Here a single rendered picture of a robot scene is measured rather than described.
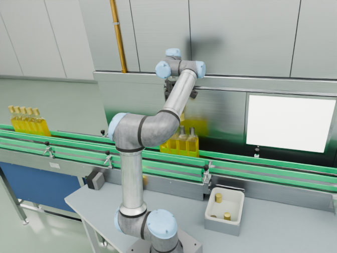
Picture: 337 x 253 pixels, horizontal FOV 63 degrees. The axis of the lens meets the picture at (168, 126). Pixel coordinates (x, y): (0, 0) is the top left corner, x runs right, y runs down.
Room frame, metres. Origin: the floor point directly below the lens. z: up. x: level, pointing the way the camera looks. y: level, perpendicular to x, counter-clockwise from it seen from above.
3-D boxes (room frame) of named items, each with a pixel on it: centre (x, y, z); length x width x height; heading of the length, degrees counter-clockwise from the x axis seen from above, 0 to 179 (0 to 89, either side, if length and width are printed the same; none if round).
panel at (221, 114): (1.33, -0.41, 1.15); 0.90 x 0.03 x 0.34; 67
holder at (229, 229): (1.04, -0.26, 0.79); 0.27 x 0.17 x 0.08; 157
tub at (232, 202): (1.01, -0.25, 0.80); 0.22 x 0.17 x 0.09; 157
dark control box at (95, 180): (1.36, 0.50, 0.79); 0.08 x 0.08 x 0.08; 67
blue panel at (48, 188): (1.56, 0.59, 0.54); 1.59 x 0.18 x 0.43; 67
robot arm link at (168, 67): (1.24, -0.03, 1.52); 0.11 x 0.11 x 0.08; 65
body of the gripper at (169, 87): (1.34, -0.05, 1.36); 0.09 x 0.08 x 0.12; 65
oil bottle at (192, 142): (1.31, -0.13, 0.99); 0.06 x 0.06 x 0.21; 67
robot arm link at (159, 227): (0.77, 0.07, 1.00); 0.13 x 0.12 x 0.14; 65
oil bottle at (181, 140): (1.33, -0.07, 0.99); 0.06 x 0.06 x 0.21; 68
